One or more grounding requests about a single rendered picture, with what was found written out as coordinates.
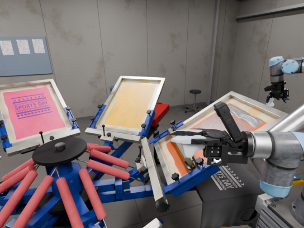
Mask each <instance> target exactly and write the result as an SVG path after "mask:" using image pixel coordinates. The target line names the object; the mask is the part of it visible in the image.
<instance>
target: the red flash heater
mask: <svg viewBox="0 0 304 228"><path fill-rule="evenodd" d="M168 111H169V104H162V103H159V102H158V103H157V106H156V109H155V116H154V119H153V121H152V124H151V126H153V127H155V126H157V124H158V123H159V122H160V121H161V119H162V118H163V117H164V116H165V115H166V114H167V112H168Z"/></svg>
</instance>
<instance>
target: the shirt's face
mask: <svg viewBox="0 0 304 228"><path fill-rule="evenodd" d="M227 165H228V166H229V167H230V168H231V169H232V171H233V172H234V173H235V174H236V175H237V176H238V177H239V178H240V180H241V181H242V182H243V183H244V184H245V185H246V187H239V188H233V189H226V190H219V189H218V187H217V186H216V184H215V183H214V182H213V180H212V179H211V177H209V178H207V179H206V180H204V181H202V182H200V183H199V184H197V185H196V186H195V188H196V189H197V191H198V193H199V195H200V197H201V199H202V201H206V200H214V199H220V198H227V197H233V196H239V195H247V194H254V193H260V192H263V190H262V189H261V188H260V183H259V182H258V181H257V180H256V179H255V178H254V177H253V176H252V175H251V174H250V173H249V172H248V171H247V170H246V169H245V168H244V167H243V166H242V165H241V164H238V163H227Z"/></svg>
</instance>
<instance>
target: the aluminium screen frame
mask: <svg viewBox="0 0 304 228"><path fill-rule="evenodd" d="M231 98H233V99H235V100H238V101H240V102H242V103H244V104H246V105H248V106H250V107H253V108H255V109H257V110H259V111H261V112H263V113H265V114H267V115H269V116H271V117H273V118H276V119H277V120H275V121H274V122H272V123H270V124H269V125H267V126H265V127H264V128H262V129H261V130H259V131H267V130H269V129H270V128H272V127H273V126H274V125H276V124H277V123H278V122H280V121H281V120H282V119H283V118H285V117H286V116H287V115H289V114H287V113H285V112H282V111H280V110H277V109H275V108H272V107H270V106H268V105H265V104H263V103H260V102H258V101H255V100H253V99H250V98H248V97H245V96H243V95H241V94H238V93H236V92H233V91H230V92H229V93H227V94H226V95H224V96H223V97H221V98H220V99H218V100H217V101H215V102H213V103H212V104H210V105H209V106H207V107H206V108H204V109H203V110H201V111H200V112H198V113H197V114H195V115H193V116H192V117H190V118H189V119H187V120H186V121H184V122H183V123H184V124H183V125H182V126H180V127H179V128H177V129H176V130H182V129H184V128H186V127H187V126H189V125H190V124H192V123H193V122H195V121H196V120H198V119H200V118H201V117H203V116H204V115H206V114H207V113H209V112H210V111H212V110H213V109H214V104H215V103H218V102H219V101H222V102H226V101H227V100H229V99H231ZM170 137H171V136H170V135H166V136H165V137H163V138H162V139H160V140H159V141H157V142H155V143H154V147H155V150H156V152H157V155H158V158H159V161H160V164H161V167H162V170H163V173H164V176H165V178H166V181H167V184H168V185H169V184H171V183H173V182H174V180H172V178H171V177H172V174H171V172H170V169H169V167H168V164H167V162H166V160H165V157H164V155H163V152H162V150H161V147H160V145H159V144H161V143H162V142H164V141H165V140H167V139H169V138H170ZM214 161H215V162H216V163H217V164H221V159H220V160H219V161H218V160H215V159H214Z"/></svg>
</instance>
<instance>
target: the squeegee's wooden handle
mask: <svg viewBox="0 0 304 228"><path fill-rule="evenodd" d="M168 131H169V133H170V134H171V133H172V132H173V130H172V129H171V128H169V129H168ZM171 136H172V138H174V137H176V136H174V135H171ZM176 145H177V147H178V148H179V150H180V152H181V154H182V156H183V157H184V159H185V160H186V162H187V163H188V164H189V166H192V165H193V164H194V163H193V161H192V160H191V158H187V157H186V156H185V154H184V150H183V146H182V144H181V143H176Z"/></svg>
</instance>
